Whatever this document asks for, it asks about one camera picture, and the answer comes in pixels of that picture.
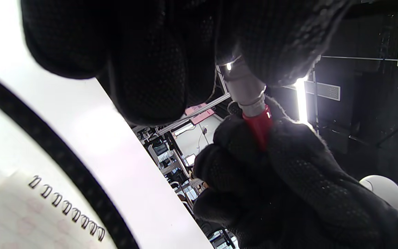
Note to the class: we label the person's right hand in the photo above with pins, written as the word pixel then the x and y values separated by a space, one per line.
pixel 288 193

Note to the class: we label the person's left hand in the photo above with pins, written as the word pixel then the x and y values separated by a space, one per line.
pixel 143 52

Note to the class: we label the grey stamp cap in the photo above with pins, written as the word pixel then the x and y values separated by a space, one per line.
pixel 245 90

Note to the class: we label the white spiral notebook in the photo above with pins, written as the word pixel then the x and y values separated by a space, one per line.
pixel 19 221

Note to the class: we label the pink sign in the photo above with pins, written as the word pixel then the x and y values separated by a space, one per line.
pixel 199 117

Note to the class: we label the bright ceiling light strip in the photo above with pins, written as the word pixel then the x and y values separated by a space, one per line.
pixel 301 100

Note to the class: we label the grey handheld controller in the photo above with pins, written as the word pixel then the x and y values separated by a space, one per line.
pixel 389 190

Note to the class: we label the small grey ceiling vent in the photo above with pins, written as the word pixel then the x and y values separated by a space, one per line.
pixel 325 91

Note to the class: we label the aluminium frame rack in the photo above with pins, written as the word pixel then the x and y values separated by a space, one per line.
pixel 221 99

